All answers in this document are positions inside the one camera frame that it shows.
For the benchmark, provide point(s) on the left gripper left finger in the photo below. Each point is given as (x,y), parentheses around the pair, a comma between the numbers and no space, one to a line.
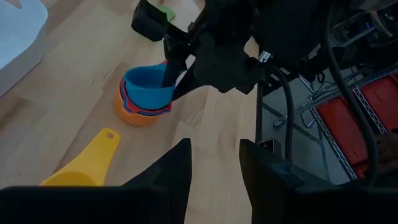
(161,193)

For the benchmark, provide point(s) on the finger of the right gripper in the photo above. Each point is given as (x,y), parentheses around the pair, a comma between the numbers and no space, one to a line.
(172,73)
(188,84)

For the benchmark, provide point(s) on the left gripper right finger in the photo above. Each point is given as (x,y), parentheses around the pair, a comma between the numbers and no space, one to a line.
(280,193)

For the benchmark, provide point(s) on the red measuring cup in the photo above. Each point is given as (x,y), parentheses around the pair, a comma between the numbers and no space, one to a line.
(136,109)

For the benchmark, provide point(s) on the purple measuring cup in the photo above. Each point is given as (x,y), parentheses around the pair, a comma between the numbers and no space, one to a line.
(123,101)

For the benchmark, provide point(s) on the orange measuring cup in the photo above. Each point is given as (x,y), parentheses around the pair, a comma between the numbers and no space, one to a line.
(133,119)

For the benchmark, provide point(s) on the yellow measuring cup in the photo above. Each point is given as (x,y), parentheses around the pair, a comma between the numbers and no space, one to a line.
(90,161)

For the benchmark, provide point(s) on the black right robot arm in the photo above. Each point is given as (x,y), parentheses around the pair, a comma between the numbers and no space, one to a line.
(289,28)

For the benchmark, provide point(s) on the white plastic basket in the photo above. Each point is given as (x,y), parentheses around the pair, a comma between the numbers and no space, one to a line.
(18,37)

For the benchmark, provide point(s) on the red storage bin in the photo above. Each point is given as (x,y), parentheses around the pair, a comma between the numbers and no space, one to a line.
(382,96)
(342,133)

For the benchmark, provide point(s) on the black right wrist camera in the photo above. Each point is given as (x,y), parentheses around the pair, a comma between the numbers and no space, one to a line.
(149,18)

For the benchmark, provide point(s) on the black table frame leg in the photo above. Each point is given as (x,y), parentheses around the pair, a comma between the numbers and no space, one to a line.
(259,118)

